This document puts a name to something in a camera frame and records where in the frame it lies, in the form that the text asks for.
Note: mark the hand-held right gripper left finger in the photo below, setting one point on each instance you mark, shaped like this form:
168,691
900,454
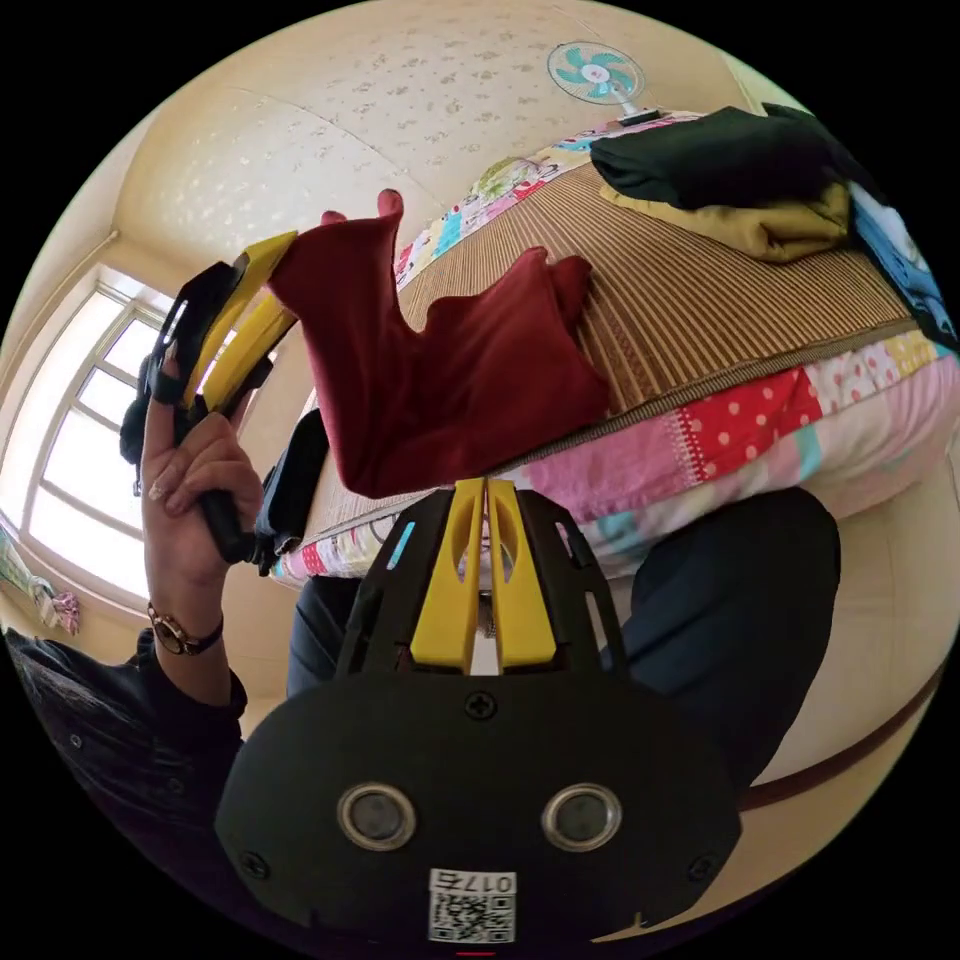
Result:
450,600

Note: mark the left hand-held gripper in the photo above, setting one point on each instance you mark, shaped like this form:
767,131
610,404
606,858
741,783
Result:
187,315

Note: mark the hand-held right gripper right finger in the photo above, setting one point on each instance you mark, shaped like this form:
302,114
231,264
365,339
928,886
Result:
525,607

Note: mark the red long sleeve shirt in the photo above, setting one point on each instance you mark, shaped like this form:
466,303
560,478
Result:
465,375

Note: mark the person's left forearm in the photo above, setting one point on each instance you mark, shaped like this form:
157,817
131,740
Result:
191,664

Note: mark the person's left hand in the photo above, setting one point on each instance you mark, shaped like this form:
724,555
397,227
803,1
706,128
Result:
180,525

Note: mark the person's body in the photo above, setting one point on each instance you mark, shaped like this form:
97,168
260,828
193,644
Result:
720,600

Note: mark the window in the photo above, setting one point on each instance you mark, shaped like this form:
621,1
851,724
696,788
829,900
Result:
82,450

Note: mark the bed with woven mat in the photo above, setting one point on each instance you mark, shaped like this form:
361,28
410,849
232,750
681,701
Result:
690,300

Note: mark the white fan with teal blades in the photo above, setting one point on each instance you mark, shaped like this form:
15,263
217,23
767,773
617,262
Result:
592,73

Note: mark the pile of clothes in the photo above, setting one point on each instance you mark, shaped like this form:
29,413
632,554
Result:
712,161

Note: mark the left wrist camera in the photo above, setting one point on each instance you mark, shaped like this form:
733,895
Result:
133,435

